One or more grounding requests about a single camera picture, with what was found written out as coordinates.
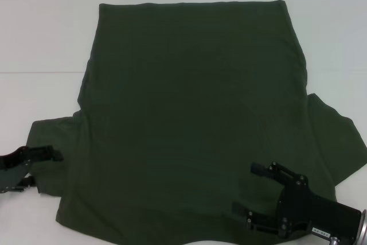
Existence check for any dark green t-shirt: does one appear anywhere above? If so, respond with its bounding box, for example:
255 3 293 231
24 0 367 237

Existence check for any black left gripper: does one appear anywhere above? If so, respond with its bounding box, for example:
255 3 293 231
0 146 64 195

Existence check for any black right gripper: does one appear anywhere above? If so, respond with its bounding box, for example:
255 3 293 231
230 160 363 239

